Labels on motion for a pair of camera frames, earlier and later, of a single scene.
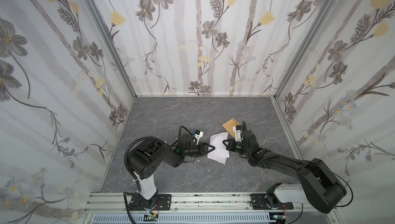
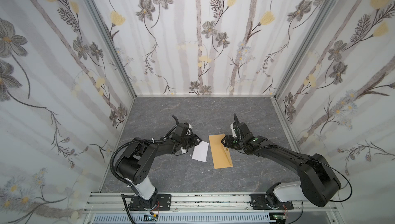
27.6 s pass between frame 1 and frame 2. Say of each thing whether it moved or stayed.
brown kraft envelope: moved
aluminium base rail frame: stayed
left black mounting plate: stayed
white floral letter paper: moved
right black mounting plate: stayed
